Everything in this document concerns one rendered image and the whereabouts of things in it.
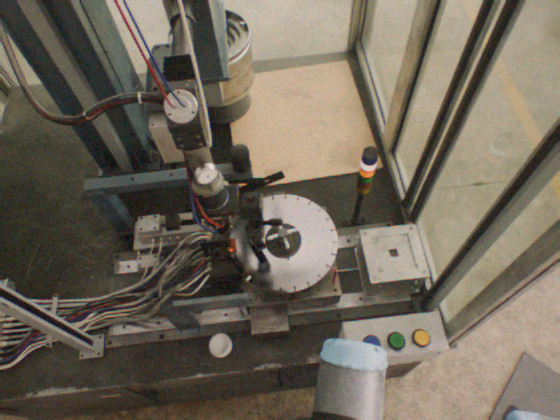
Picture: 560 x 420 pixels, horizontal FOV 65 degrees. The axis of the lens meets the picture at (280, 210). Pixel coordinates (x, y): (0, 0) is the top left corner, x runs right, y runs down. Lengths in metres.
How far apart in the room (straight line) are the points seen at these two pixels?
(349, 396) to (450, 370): 1.54
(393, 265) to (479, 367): 1.06
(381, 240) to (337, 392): 0.73
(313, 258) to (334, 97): 0.86
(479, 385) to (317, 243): 1.24
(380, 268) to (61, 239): 1.13
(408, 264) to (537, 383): 1.16
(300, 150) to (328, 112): 0.23
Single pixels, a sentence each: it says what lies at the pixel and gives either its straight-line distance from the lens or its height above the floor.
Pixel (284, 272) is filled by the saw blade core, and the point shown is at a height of 0.95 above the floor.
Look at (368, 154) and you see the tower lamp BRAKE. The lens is 1.26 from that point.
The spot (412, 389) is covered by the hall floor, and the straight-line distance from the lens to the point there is 2.24.
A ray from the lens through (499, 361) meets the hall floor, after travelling 2.39.
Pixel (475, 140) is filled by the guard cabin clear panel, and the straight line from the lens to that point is 1.12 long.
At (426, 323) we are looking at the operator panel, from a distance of 1.36.
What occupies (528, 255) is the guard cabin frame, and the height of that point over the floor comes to 1.39.
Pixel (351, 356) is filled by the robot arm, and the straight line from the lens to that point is 0.80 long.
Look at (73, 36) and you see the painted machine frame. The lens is 1.42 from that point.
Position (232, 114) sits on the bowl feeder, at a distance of 1.85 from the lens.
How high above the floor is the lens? 2.16
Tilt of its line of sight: 60 degrees down
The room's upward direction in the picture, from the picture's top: 5 degrees counter-clockwise
